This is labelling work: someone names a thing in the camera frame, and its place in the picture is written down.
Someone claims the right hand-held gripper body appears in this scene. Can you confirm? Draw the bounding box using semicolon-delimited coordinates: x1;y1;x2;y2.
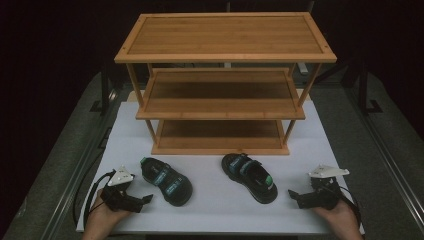
296;163;351;211

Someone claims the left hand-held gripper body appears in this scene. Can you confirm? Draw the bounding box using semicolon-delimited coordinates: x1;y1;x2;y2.
99;164;145;214

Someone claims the black sandal with teal straps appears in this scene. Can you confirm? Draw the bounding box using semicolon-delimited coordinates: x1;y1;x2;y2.
220;152;279;205
139;156;194;207

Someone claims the wooden three-tier shoe rack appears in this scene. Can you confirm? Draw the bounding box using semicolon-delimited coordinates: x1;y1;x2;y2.
113;12;338;156

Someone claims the person's left hand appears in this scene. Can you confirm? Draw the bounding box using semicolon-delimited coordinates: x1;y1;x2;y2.
87;189;134;232

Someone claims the person's right hand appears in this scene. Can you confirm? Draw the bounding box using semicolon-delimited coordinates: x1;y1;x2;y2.
312;198;360;234

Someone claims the white table board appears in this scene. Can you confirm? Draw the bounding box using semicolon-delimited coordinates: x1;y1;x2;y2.
75;99;366;236

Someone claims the black metal stand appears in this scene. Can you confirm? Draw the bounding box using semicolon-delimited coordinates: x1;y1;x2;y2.
89;61;120;117
343;59;384;117

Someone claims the metal table rail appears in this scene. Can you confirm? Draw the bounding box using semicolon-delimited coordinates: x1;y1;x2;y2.
344;87;424;231
39;88;118;240

